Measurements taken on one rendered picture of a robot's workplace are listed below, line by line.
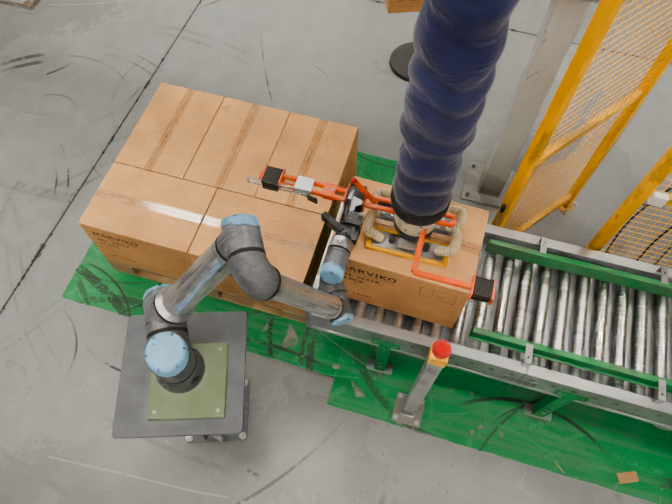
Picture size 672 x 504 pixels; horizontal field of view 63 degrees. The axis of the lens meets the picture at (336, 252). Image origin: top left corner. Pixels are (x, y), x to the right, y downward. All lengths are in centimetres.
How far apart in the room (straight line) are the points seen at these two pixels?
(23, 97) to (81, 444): 251
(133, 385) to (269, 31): 300
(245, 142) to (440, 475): 201
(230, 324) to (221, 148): 112
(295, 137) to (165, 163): 71
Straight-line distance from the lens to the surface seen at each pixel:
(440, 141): 167
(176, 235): 286
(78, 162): 404
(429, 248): 222
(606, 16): 199
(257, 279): 163
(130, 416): 236
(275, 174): 226
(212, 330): 237
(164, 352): 207
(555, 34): 273
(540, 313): 273
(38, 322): 355
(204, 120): 326
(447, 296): 229
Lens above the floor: 293
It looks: 62 degrees down
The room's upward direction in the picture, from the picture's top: straight up
